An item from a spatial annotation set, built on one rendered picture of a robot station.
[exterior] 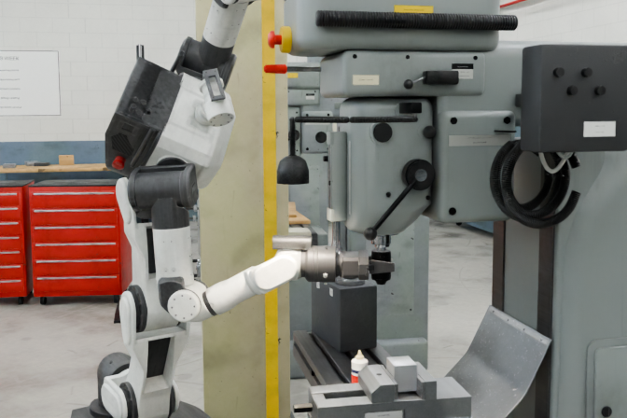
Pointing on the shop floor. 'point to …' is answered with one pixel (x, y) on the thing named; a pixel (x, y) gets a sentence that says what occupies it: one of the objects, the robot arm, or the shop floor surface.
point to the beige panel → (247, 215)
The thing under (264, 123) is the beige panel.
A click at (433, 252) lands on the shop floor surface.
